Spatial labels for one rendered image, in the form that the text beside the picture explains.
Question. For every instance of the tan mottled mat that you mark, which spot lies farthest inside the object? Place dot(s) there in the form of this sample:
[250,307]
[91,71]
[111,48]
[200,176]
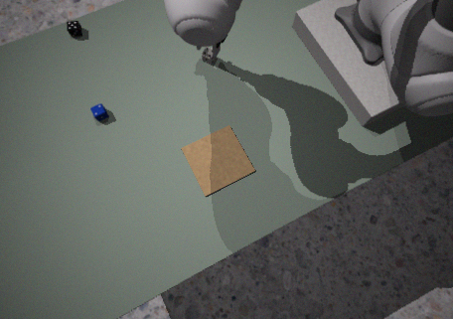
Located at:
[217,160]

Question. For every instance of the white die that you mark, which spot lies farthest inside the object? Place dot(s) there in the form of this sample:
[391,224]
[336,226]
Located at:
[207,55]

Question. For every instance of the black die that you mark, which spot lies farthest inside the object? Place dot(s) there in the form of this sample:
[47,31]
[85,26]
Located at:
[74,28]

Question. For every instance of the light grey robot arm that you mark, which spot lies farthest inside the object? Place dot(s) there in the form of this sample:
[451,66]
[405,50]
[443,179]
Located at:
[417,41]

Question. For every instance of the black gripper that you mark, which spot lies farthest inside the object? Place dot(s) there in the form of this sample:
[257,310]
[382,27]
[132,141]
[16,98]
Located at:
[216,48]

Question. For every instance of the blue die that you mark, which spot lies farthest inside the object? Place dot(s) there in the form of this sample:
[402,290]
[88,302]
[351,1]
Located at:
[99,112]

